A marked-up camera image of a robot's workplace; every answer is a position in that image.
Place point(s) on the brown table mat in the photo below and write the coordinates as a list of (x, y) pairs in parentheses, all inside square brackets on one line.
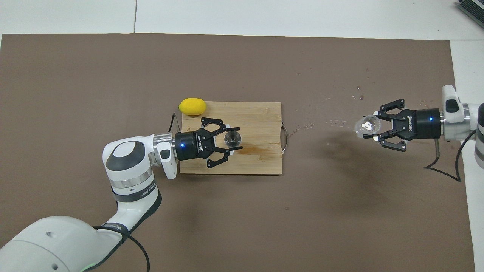
[(302, 226)]

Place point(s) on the yellow lemon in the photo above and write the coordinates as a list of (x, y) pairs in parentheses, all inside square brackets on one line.
[(193, 106)]

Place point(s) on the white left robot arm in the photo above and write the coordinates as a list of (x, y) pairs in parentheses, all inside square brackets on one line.
[(128, 158)]

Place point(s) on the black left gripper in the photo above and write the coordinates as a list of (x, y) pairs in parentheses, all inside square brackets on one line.
[(191, 148)]

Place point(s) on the grey ribbed device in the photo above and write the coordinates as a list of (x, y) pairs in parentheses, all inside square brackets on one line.
[(472, 7)]

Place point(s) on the wooden cutting board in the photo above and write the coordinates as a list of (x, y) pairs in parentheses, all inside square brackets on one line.
[(261, 158)]

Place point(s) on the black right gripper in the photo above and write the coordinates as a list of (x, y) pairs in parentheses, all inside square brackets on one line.
[(425, 126)]

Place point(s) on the steel double jigger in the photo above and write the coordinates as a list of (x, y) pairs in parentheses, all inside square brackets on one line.
[(232, 139)]

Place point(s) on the clear glass cup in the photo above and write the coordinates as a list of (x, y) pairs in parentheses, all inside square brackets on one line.
[(366, 126)]

